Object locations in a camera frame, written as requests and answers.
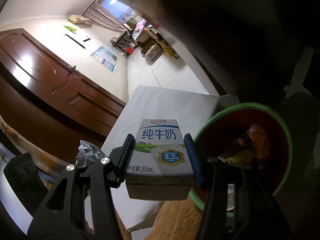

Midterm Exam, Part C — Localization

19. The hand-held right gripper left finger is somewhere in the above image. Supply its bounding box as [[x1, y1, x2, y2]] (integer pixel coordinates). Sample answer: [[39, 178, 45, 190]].
[[27, 134, 137, 240]]

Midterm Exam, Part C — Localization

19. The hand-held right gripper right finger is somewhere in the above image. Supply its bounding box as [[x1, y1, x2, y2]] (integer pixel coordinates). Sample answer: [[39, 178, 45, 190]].
[[184, 133, 293, 240]]

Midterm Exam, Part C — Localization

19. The dark desk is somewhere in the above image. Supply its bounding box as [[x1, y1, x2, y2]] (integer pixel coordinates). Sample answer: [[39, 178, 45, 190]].
[[111, 31, 135, 48]]

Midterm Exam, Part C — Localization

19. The cardboard box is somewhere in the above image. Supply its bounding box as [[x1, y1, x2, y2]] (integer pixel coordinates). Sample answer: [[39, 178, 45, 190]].
[[141, 42, 162, 62]]

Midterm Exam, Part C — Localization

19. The black wall stick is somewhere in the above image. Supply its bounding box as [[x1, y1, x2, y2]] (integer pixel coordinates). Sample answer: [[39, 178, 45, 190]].
[[64, 33, 86, 48]]

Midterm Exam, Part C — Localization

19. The yellow plastic crate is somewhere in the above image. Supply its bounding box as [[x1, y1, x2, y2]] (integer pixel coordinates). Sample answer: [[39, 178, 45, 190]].
[[162, 40, 179, 59]]

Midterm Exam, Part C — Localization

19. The yellow white wrapper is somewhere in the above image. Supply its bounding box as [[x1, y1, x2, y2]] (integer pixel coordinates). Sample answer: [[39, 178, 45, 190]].
[[220, 150, 250, 165]]

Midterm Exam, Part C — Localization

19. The red bin with green rim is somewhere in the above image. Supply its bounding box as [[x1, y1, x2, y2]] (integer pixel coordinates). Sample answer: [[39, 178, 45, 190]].
[[189, 102, 293, 218]]

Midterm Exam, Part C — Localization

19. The printed door curtain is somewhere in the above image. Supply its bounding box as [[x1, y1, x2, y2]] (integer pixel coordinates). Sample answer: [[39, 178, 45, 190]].
[[0, 115, 65, 170]]

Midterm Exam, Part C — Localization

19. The white blue milk carton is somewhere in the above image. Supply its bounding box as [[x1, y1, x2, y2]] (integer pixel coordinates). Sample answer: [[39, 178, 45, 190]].
[[124, 119, 194, 201]]

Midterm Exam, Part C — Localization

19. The orange plastic bag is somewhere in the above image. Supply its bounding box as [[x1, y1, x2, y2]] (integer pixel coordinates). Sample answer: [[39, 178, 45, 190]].
[[246, 124, 272, 159]]

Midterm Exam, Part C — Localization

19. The pink blanket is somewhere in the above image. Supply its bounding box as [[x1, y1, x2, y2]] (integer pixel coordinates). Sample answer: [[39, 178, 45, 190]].
[[132, 19, 147, 37]]

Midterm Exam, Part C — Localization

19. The newspaper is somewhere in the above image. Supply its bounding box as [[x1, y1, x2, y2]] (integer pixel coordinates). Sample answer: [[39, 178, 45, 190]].
[[76, 141, 105, 168]]

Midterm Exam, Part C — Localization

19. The pink patterned curtain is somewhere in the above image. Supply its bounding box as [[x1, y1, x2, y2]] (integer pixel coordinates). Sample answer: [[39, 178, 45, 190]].
[[82, 0, 125, 33]]

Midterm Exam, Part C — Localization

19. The wall air conditioner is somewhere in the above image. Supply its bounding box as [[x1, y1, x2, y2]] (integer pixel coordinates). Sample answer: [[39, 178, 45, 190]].
[[68, 14, 92, 27]]

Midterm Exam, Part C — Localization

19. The white tablecloth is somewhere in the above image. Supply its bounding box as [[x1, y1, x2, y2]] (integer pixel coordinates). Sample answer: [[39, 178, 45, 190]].
[[101, 85, 220, 230]]

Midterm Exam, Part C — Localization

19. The window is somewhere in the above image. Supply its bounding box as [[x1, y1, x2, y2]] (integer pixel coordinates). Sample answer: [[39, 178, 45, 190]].
[[100, 0, 138, 24]]

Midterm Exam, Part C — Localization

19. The wall poster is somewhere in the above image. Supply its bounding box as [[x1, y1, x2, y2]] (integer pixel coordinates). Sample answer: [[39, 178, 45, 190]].
[[89, 45, 118, 72]]

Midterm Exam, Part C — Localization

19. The brown wooden door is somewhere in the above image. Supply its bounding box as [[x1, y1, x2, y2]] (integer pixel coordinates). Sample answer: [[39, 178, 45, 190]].
[[0, 28, 127, 143]]

